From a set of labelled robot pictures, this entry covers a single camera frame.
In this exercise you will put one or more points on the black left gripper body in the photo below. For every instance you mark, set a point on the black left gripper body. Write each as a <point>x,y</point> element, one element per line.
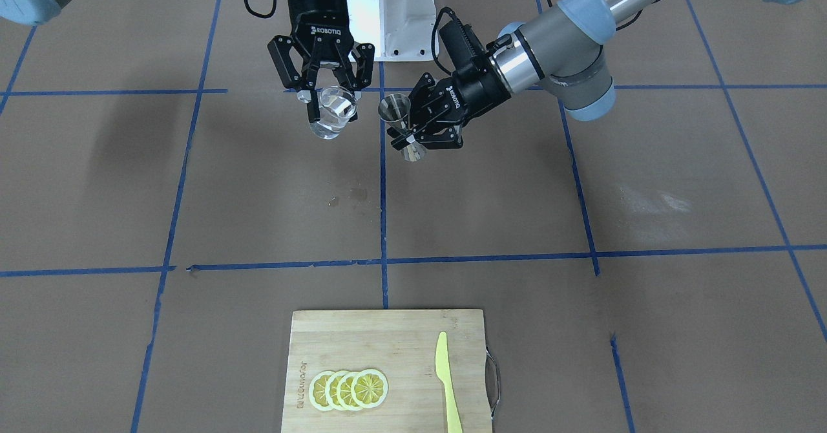
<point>475,86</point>

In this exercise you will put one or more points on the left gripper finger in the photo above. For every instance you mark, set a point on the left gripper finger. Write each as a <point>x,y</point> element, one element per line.
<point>423,104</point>
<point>449,138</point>

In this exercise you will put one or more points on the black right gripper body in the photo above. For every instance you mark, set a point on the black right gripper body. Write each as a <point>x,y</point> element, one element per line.
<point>321,24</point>

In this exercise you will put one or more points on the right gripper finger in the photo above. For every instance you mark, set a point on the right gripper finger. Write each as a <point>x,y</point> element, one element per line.
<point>303,82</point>
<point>359,75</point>

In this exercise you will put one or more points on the steel jigger measuring cup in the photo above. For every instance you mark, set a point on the steel jigger measuring cup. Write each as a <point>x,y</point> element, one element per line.
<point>394,110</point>

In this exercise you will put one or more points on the clear glass beaker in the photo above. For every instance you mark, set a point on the clear glass beaker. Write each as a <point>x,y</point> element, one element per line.
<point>330,110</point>

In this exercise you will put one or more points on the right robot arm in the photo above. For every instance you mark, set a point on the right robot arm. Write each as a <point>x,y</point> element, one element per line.
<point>320,37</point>

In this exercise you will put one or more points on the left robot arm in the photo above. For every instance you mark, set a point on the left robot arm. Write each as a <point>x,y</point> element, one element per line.
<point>560,50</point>

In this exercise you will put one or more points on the bamboo cutting board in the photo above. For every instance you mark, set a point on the bamboo cutting board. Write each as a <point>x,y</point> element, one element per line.
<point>400,343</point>

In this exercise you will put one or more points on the yellow plastic knife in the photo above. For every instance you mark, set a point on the yellow plastic knife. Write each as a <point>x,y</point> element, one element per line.
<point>443,372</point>

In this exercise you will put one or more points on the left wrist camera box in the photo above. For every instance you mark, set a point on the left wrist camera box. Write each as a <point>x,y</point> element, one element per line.
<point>468,55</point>

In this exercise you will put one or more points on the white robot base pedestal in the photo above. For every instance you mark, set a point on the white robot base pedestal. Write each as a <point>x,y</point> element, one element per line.
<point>400,30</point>

